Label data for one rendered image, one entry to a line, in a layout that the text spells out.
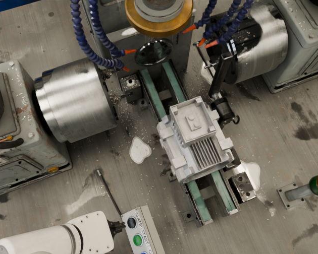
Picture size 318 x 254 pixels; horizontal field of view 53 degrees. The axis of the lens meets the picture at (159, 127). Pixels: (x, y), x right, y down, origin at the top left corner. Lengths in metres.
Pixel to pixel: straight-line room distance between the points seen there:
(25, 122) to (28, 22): 0.75
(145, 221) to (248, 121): 0.63
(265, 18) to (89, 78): 0.59
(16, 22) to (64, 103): 0.77
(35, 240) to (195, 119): 0.53
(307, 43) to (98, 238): 0.84
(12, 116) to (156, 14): 0.49
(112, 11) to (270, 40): 0.53
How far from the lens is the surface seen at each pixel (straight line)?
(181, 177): 0.97
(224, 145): 0.99
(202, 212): 1.10
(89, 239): 0.79
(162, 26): 0.84
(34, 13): 1.67
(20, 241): 0.69
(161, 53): 1.20
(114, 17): 1.16
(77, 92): 0.97
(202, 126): 0.96
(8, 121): 0.99
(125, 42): 1.08
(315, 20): 1.16
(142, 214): 0.93
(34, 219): 1.30
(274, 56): 1.14
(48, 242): 0.71
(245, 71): 1.10
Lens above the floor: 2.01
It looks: 71 degrees down
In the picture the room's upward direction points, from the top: 1 degrees counter-clockwise
